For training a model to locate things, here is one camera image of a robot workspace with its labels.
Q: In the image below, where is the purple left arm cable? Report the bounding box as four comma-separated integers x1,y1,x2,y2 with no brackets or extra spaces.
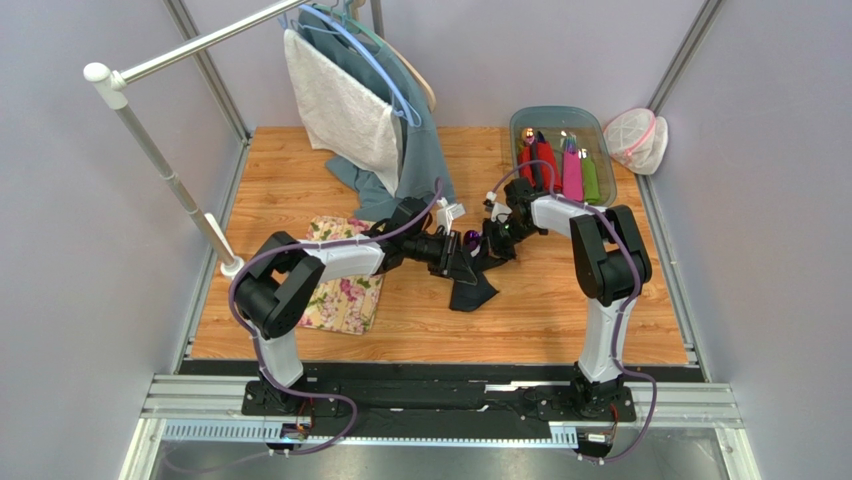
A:
228,176,446,457

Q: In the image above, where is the grey plastic bin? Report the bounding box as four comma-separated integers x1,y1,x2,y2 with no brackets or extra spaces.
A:
510,106,617,206

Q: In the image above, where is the green napkin roll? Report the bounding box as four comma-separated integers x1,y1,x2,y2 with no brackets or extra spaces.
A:
581,154,601,204

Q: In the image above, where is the teal hanging garment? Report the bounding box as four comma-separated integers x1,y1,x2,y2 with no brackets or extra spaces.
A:
296,5,458,221

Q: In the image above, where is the pink napkin roll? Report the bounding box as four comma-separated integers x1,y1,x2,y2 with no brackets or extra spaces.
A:
562,140,585,202

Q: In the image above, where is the white clothes rack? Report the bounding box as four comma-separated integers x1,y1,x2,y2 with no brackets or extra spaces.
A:
83,0,314,281

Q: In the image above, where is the blue clothes hanger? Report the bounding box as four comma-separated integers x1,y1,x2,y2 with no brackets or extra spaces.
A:
291,4,434,128

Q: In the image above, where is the white towel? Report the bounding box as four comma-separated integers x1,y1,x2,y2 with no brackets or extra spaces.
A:
283,29,402,194

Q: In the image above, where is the white mesh laundry bag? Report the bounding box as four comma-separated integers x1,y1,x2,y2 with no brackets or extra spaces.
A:
603,108,669,176

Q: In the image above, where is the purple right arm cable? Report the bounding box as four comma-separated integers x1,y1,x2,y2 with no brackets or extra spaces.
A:
485,159,659,465

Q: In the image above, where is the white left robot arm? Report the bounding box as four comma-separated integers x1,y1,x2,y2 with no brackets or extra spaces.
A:
228,198,478,392

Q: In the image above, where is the floral tray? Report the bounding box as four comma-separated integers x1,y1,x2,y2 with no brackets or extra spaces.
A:
298,216,384,335

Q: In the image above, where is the wooden clothes hanger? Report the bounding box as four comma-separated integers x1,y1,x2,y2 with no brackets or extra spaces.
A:
381,37,437,113

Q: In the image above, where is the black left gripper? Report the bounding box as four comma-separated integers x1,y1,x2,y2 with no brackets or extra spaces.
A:
404,230,477,286

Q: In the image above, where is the black paper napkin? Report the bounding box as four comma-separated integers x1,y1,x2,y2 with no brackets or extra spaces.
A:
449,230,507,313

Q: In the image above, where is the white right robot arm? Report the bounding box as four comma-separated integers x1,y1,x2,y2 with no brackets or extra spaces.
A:
477,178,652,398

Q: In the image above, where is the red napkin roll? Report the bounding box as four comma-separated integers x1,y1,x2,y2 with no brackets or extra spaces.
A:
517,141,562,193

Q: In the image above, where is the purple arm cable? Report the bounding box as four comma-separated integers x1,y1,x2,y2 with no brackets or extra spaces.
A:
485,159,659,465
228,176,446,457

